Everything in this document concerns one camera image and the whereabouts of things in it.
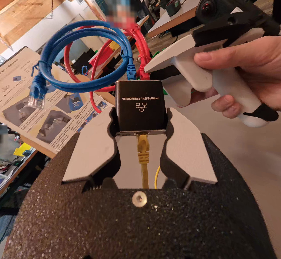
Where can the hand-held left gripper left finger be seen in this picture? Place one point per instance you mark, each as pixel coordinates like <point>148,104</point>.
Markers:
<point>92,153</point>

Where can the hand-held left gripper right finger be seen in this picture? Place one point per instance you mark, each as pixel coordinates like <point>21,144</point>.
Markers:
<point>188,153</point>

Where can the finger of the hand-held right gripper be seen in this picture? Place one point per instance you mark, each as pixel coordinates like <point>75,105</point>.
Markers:
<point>177,92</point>
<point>171,54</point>

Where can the black ethernet splitter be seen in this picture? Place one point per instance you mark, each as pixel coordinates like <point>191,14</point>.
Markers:
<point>140,109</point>

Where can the person's right hand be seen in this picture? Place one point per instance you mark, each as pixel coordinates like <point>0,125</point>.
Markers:
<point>259,65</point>

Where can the grey table with wooden edge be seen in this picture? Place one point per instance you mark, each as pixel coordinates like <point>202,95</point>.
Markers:
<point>13,175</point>
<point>171,19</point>

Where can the black cup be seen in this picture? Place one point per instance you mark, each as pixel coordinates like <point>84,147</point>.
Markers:
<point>173,6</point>

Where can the instruction sheet on stand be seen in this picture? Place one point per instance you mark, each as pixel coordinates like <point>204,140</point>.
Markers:
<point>37,147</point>

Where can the stack of yellow bins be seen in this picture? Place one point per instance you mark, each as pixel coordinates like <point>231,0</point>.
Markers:
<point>114,46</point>

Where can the red plastic bin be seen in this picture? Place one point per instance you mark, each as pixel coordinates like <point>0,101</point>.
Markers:
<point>103,54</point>

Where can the yellow plastic bin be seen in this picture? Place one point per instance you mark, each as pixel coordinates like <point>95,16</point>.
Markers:
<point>22,150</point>

